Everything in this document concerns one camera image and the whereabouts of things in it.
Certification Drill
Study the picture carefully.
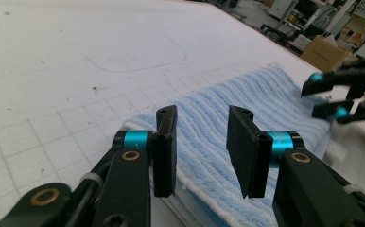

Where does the white foam mat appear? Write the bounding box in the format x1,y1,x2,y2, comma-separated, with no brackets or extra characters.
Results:
0,0,365,227

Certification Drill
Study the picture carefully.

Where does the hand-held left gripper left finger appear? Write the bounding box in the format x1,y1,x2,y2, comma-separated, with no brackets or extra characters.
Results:
113,104,179,199

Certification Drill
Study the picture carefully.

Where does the light blue striped towel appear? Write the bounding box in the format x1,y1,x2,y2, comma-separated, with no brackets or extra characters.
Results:
120,64,334,227

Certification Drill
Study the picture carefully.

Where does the large cardboard box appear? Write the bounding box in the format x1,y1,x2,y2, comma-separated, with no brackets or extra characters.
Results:
299,34,353,74

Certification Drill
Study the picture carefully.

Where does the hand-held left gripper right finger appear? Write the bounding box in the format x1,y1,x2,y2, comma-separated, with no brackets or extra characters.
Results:
226,105,306,200

